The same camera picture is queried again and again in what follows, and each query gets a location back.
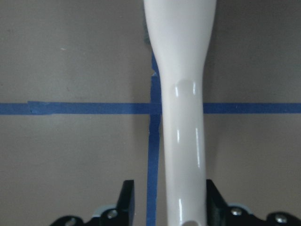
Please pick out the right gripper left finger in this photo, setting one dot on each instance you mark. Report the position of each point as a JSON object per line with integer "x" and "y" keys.
{"x": 122, "y": 214}

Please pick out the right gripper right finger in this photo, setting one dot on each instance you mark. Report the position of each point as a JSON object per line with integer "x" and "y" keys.
{"x": 219, "y": 213}

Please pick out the beige dustpan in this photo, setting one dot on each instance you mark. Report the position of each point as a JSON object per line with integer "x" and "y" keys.
{"x": 180, "y": 33}

